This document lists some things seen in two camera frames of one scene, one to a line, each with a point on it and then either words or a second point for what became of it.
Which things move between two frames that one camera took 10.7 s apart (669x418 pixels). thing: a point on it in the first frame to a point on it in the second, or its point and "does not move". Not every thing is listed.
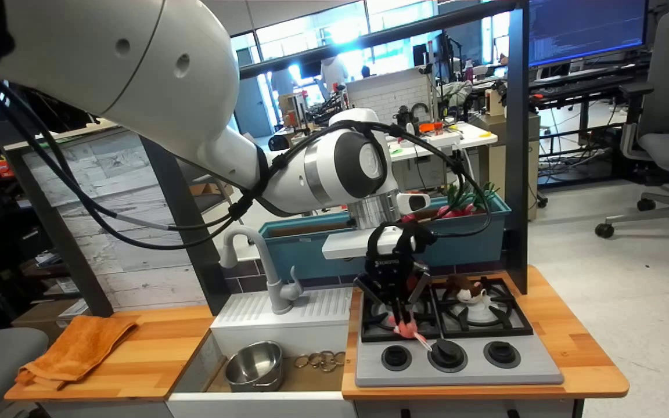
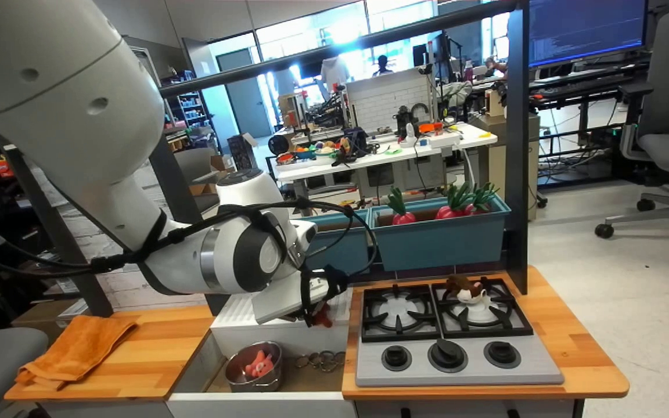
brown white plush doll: [469, 290] does not move
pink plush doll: [409, 331] to [259, 360]
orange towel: [80, 346] does not move
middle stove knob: [449, 356] does not move
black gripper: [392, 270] to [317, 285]
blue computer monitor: [577, 29] does not move
